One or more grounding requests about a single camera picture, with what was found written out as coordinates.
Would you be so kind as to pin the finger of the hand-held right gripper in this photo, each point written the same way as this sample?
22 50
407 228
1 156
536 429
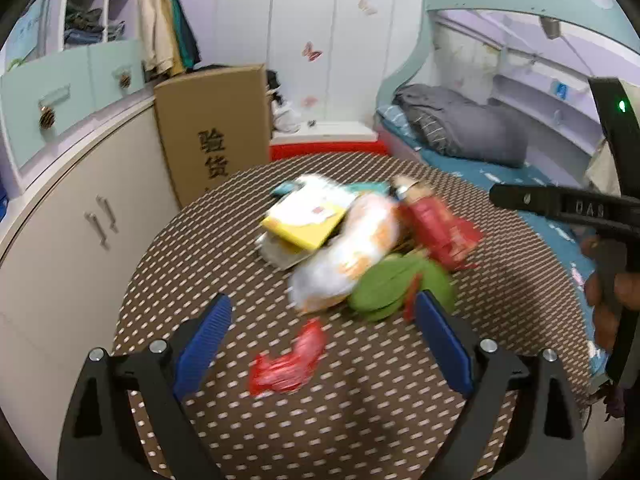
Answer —
525 199

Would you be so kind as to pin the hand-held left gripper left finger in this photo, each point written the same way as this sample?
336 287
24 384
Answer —
207 340

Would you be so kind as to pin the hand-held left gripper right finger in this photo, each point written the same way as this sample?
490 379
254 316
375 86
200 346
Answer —
442 340

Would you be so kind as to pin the green wrapper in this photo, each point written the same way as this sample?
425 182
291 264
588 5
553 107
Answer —
385 285

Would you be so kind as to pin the small red wrapper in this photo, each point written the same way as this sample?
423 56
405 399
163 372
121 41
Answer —
287 365

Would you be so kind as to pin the red snack bag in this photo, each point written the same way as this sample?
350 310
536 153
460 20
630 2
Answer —
435 225

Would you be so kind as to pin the white paper container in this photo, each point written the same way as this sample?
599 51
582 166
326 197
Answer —
280 255

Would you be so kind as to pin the white orange snack bag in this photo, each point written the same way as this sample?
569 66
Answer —
350 255

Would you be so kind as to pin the yellow packet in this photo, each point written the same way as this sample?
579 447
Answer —
300 227

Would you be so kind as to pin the teal packet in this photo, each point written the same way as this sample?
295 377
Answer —
282 189

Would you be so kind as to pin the person's right hand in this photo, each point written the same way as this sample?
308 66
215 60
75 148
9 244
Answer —
595 292

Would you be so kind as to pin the bed with teal quilted cover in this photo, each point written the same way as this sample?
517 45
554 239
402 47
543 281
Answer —
505 180

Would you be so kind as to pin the grey blanket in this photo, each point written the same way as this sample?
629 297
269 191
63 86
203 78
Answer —
465 125

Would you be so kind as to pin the beige cabinet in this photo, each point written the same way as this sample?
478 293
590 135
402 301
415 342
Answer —
65 240

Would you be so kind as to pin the red storage box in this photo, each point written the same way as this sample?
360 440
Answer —
330 149

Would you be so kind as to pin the cardboard box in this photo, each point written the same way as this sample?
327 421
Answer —
210 130

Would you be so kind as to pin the faint pink butterfly sticker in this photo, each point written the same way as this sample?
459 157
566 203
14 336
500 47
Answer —
308 101

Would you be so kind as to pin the white cloth pile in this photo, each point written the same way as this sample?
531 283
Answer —
286 112

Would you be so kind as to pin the pale butterfly sticker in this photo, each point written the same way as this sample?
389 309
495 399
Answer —
367 5

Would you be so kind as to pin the black bag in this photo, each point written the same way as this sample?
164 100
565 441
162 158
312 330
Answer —
272 80

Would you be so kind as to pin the mint drawer unit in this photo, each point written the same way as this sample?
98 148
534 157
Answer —
65 90

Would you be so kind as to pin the white wardrobe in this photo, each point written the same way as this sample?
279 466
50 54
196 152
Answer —
300 15

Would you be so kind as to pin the green hanging garment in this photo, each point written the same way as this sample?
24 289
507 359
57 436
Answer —
186 35

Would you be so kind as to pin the beige hanging garment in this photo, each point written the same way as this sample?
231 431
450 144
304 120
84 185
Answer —
155 30

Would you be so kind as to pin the folded clothes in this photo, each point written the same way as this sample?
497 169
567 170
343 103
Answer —
90 27

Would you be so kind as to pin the white bedside wall shelf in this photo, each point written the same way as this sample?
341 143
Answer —
540 105

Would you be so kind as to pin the grey wall lamp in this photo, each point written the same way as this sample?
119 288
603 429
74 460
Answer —
551 27

